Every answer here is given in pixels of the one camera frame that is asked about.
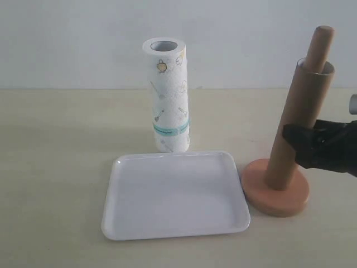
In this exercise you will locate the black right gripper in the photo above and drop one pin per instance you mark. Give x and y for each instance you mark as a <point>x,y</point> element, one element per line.
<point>327,146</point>

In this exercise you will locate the brown cardboard tube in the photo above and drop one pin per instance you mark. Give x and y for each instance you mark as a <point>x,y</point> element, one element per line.
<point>302,107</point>

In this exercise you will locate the white printed paper towel roll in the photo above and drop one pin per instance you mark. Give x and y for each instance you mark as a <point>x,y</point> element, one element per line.
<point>166,63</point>

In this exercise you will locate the wooden paper towel holder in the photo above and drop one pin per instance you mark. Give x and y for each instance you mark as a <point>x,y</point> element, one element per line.
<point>291,201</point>

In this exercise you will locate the white rectangular plastic tray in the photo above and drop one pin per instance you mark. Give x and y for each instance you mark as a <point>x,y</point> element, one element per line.
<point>166,195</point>

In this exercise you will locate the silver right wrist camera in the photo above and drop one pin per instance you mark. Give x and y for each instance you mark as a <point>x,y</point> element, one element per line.
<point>353,104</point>

